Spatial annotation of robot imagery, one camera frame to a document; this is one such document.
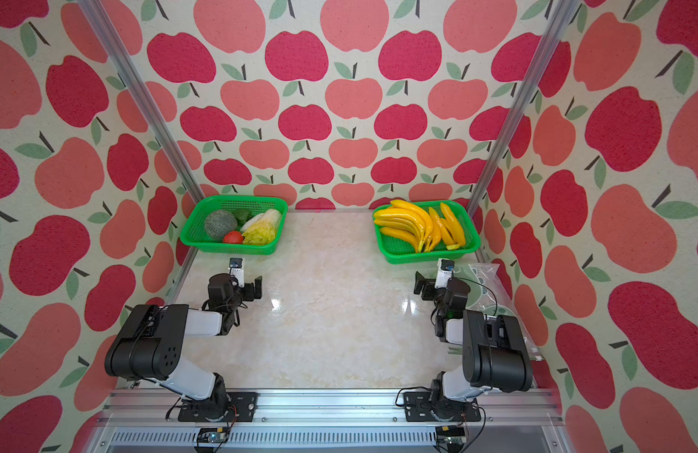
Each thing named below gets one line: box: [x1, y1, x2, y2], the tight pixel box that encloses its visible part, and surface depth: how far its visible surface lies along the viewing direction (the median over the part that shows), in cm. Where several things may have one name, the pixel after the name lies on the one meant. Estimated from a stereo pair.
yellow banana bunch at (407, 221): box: [373, 199, 434, 253], surface depth 99 cm
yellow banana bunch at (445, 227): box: [426, 202, 466, 252], surface depth 107 cm
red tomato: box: [222, 230, 245, 245], surface depth 106 cm
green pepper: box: [232, 207, 254, 228], surface depth 115 cm
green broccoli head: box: [204, 209, 238, 241], surface depth 106 cm
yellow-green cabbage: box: [240, 208, 283, 247], surface depth 107 cm
